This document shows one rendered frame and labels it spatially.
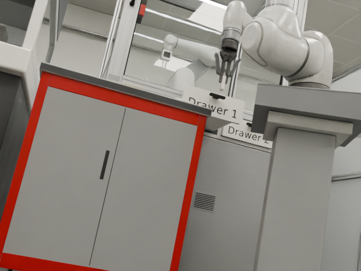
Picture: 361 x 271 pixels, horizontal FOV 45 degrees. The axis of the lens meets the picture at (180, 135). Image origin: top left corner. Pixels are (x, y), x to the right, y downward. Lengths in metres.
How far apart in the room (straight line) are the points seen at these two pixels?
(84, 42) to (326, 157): 4.53
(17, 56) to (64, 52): 3.77
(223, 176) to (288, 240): 0.82
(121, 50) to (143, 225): 1.02
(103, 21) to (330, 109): 4.62
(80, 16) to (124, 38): 3.63
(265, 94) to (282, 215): 0.41
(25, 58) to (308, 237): 1.29
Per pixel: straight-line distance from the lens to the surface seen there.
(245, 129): 2.32
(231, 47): 2.08
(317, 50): 1.68
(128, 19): 2.31
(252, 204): 2.32
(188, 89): 1.94
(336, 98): 1.54
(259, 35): 1.52
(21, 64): 1.92
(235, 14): 2.13
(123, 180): 1.52
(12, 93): 1.97
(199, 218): 2.21
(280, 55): 1.55
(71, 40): 5.75
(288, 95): 1.52
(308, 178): 1.54
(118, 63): 2.22
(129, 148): 1.53
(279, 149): 1.55
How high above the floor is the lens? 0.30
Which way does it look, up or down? 12 degrees up
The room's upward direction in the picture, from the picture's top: 11 degrees clockwise
